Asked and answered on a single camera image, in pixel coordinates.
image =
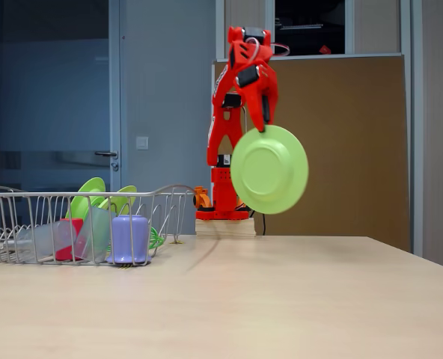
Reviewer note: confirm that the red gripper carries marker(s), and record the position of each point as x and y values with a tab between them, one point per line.
258	90

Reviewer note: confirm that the green plastic plate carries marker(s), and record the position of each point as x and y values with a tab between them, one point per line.
87	190
126	198
268	170

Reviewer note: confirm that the purple plastic mug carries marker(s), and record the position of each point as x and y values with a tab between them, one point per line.
129	239

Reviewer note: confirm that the grey translucent plastic cup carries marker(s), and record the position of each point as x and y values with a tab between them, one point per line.
96	235
38	239

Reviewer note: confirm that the red plastic cup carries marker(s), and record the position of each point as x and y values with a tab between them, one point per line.
66	233

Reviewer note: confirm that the red robot arm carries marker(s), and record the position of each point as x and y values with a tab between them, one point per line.
221	131

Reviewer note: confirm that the small red item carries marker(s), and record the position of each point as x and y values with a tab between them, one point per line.
324	49

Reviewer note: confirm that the white spiral notebook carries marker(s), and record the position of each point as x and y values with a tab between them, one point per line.
304	26

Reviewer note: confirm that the brown cork board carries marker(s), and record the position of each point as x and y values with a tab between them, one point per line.
356	149

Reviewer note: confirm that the orange plastic clamp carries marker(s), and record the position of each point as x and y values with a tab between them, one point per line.
201	200
242	205

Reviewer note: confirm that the wooden base block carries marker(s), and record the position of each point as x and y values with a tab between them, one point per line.
221	228

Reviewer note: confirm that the green yellow twist tie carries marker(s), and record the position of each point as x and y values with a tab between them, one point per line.
176	242

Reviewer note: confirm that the glass office door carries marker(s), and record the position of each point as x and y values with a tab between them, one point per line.
57	93

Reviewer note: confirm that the yellow black striped tape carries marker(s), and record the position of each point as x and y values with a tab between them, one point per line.
125	266

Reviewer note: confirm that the white light switch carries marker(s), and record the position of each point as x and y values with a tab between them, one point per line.
142	143

